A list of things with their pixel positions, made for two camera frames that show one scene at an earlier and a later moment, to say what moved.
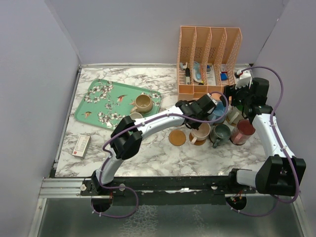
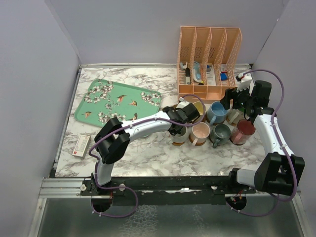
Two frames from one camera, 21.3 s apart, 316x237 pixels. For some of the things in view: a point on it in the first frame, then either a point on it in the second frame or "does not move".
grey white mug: [135, 115] -> [179, 138]
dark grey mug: [219, 134] does not move
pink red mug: [241, 134] does not move
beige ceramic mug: [143, 104] -> [189, 98]
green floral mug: [234, 114] does not move
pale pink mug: [201, 134] does not move
